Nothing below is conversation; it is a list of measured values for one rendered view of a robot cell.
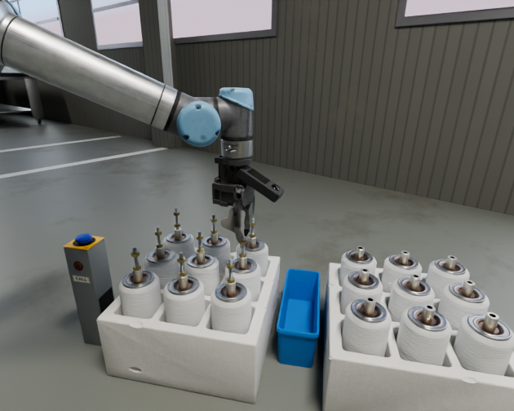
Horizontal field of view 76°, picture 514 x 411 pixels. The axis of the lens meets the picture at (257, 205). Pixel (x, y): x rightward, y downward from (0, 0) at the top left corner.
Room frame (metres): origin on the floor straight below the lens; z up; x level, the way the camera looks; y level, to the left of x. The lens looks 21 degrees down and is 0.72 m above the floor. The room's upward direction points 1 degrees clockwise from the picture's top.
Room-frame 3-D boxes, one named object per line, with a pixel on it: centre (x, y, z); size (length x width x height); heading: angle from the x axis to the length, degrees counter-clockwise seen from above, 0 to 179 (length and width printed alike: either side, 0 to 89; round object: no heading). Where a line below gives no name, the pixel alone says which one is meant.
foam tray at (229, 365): (0.78, 0.15, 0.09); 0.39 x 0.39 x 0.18; 79
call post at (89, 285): (0.77, 0.45, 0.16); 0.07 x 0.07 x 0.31; 79
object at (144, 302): (0.69, 0.29, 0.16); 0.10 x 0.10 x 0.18
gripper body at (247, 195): (0.77, 0.06, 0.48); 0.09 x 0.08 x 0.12; 68
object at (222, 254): (0.90, 0.13, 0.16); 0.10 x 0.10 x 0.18
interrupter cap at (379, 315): (0.59, -0.25, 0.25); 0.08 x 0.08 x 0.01
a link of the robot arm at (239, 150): (0.77, 0.05, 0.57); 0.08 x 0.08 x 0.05
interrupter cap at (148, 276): (0.69, 0.29, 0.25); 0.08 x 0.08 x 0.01
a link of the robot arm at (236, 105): (0.77, 0.05, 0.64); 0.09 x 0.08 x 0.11; 106
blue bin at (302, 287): (0.81, -0.13, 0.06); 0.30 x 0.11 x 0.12; 170
